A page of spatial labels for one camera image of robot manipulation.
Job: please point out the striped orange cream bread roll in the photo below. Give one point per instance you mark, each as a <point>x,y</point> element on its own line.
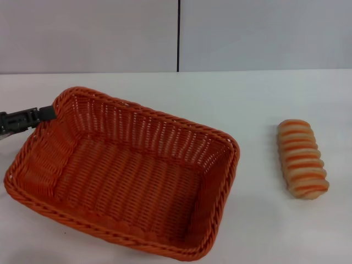
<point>301,162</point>

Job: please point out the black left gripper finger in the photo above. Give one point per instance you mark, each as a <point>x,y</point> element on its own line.
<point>24,119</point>
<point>5,136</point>

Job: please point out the orange woven plastic basket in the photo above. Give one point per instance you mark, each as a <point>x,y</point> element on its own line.
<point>132,187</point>

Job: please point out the black vertical wall strip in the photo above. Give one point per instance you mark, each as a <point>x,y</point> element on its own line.
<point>178,35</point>

